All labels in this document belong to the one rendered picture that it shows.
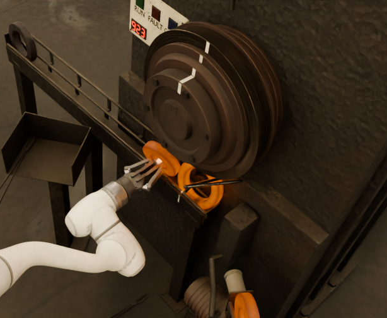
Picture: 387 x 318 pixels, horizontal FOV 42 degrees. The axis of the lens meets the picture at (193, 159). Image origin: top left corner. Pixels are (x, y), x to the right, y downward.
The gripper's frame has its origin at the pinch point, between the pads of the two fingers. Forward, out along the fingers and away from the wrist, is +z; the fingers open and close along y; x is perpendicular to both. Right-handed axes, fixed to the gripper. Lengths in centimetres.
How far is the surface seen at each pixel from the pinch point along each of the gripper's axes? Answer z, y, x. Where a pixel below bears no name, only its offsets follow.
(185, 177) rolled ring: 1.3, 9.7, -2.4
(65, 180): -25.0, -26.0, -13.9
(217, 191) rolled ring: 2.0, 23.4, 2.1
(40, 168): -27.9, -37.2, -14.5
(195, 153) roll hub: -10.5, 21.8, 30.0
